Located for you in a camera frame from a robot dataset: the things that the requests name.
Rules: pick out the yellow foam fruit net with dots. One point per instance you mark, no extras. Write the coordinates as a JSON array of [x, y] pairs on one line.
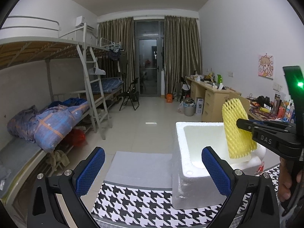
[[239, 142]]

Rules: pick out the person's right hand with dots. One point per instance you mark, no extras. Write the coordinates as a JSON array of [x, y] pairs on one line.
[[284, 182]]

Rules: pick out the white styrofoam box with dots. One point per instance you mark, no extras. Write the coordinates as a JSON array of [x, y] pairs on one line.
[[192, 186]]

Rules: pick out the left brown curtain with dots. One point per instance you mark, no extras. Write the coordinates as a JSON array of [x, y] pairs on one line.
[[119, 36]]

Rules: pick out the right brown curtain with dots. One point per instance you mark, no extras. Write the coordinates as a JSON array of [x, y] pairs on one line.
[[182, 51]]

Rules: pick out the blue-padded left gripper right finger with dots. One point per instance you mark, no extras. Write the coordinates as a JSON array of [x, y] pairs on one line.
[[262, 208]]

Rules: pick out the red plastic bag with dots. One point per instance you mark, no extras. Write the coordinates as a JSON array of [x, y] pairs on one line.
[[76, 138]]

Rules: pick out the black folding chair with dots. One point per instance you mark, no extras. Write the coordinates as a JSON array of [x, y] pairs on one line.
[[131, 95]]

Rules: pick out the metal bunk bed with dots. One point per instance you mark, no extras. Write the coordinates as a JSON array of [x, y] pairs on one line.
[[47, 49]]

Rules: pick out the wooden desk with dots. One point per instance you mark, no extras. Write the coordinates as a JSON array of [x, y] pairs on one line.
[[285, 111], [213, 99]]

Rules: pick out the far wooden desk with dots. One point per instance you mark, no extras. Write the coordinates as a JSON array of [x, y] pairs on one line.
[[213, 99]]

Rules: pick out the glass balcony door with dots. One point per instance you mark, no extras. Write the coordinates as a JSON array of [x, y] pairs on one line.
[[149, 39]]

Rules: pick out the brown curtain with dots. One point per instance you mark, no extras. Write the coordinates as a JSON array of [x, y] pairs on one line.
[[119, 36], [182, 51]]

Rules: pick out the anime girl wall poster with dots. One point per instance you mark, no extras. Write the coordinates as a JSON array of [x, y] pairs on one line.
[[266, 66]]

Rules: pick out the houndstooth table mat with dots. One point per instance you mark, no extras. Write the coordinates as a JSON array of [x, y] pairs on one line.
[[135, 195]]

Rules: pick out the near wooden desk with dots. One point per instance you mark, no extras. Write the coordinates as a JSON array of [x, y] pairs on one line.
[[285, 111]]

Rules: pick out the orange bucket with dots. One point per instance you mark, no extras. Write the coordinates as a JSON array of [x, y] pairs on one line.
[[169, 98]]

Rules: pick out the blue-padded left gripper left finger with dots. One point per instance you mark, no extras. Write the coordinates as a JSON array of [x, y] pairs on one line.
[[44, 209]]

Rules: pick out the white air conditioner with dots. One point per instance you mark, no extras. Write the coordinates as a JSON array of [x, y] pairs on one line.
[[80, 21]]

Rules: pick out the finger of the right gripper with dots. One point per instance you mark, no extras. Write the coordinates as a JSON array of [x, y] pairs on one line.
[[245, 124]]

